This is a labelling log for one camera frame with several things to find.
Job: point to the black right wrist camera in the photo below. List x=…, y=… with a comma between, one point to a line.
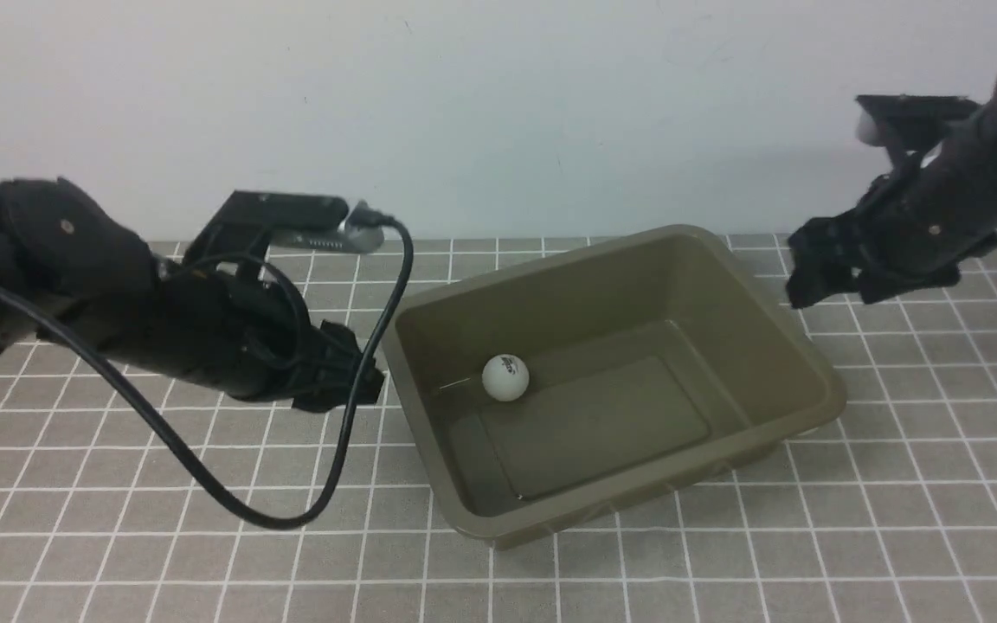
x=904, y=124

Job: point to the white ping-pong ball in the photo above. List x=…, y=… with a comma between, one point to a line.
x=505, y=377

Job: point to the olive plastic bin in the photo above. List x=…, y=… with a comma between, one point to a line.
x=656, y=360

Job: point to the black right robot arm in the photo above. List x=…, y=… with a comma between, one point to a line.
x=915, y=225

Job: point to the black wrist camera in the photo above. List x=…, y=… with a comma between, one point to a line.
x=252, y=222
x=904, y=124

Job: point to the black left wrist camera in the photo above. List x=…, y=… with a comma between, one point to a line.
x=252, y=222

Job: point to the grey checked tablecloth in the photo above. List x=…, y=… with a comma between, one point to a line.
x=889, y=514

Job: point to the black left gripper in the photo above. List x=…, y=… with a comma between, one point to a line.
x=329, y=370

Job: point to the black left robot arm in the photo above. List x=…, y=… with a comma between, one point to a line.
x=208, y=319

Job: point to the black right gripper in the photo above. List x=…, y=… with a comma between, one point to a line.
x=829, y=258

